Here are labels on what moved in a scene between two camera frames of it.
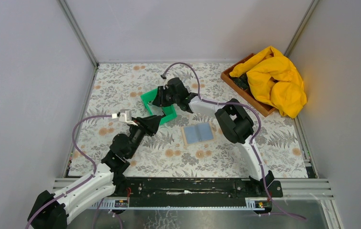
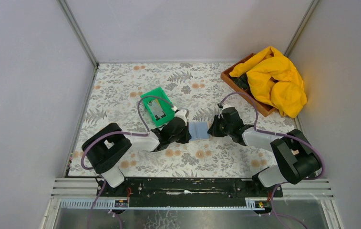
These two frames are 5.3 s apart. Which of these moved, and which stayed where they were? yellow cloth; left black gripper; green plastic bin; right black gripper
Moved: right black gripper; left black gripper
Stayed: yellow cloth; green plastic bin
